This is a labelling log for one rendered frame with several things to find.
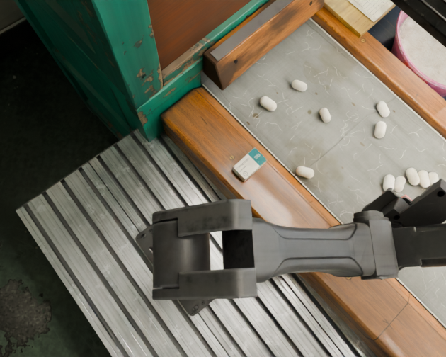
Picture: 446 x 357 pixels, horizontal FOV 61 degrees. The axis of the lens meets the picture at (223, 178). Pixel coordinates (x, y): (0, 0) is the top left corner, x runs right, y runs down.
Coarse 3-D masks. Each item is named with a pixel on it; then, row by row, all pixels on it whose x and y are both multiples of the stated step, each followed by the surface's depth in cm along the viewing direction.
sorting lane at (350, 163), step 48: (288, 48) 84; (336, 48) 85; (240, 96) 81; (288, 96) 81; (336, 96) 82; (384, 96) 82; (288, 144) 78; (336, 144) 79; (384, 144) 80; (432, 144) 80; (336, 192) 76; (432, 288) 72
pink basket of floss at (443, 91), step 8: (400, 16) 84; (400, 24) 89; (400, 40) 83; (392, 48) 91; (400, 48) 83; (400, 56) 85; (408, 64) 82; (416, 72) 82; (424, 80) 83; (432, 80) 81; (432, 88) 84; (440, 88) 82
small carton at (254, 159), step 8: (248, 152) 73; (256, 152) 73; (240, 160) 72; (248, 160) 72; (256, 160) 72; (264, 160) 73; (232, 168) 73; (240, 168) 72; (248, 168) 72; (256, 168) 72; (240, 176) 72; (248, 176) 72
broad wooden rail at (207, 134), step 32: (192, 96) 77; (192, 128) 76; (224, 128) 76; (192, 160) 83; (224, 160) 74; (224, 192) 79; (256, 192) 73; (288, 192) 73; (288, 224) 72; (320, 224) 72; (320, 288) 72; (352, 288) 69; (384, 288) 70; (352, 320) 70; (384, 320) 68; (416, 320) 68; (384, 352) 68; (416, 352) 67
